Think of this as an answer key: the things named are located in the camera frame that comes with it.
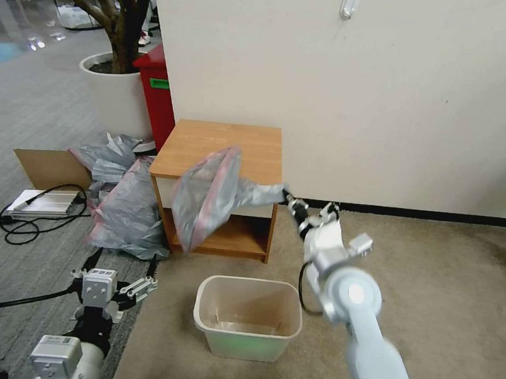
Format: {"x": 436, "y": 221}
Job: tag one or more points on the crumpled grey garbage bag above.
{"x": 106, "y": 156}
{"x": 130, "y": 215}

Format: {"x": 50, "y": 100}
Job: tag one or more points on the white wall hook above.
{"x": 349, "y": 6}

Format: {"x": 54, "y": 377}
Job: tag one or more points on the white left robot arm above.
{"x": 66, "y": 361}

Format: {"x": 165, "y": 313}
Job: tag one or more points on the wooden bedside table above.
{"x": 221, "y": 145}

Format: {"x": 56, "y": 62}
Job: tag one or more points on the white round planter pot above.
{"x": 116, "y": 95}

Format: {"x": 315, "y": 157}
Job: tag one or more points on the beige plastic trash can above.
{"x": 247, "y": 318}

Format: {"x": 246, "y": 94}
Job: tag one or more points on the white plastic bag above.
{"x": 76, "y": 14}

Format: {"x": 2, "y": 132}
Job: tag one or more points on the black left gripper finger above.
{"x": 92, "y": 261}
{"x": 139, "y": 286}

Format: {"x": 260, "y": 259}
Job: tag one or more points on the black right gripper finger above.
{"x": 299, "y": 204}
{"x": 293, "y": 211}

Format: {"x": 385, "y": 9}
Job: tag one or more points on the red bin green slot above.
{"x": 157, "y": 94}

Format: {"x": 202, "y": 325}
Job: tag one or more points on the grey garbage bag pink rim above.
{"x": 210, "y": 199}

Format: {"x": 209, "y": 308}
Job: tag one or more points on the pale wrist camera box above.
{"x": 98, "y": 288}

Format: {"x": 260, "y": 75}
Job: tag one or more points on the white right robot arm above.
{"x": 358, "y": 303}

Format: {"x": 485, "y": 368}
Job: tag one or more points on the brown indoor tree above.
{"x": 122, "y": 17}

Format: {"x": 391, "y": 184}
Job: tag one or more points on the flat silver metal box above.
{"x": 44, "y": 203}

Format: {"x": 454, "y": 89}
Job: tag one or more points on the brown cardboard sheet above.
{"x": 53, "y": 167}

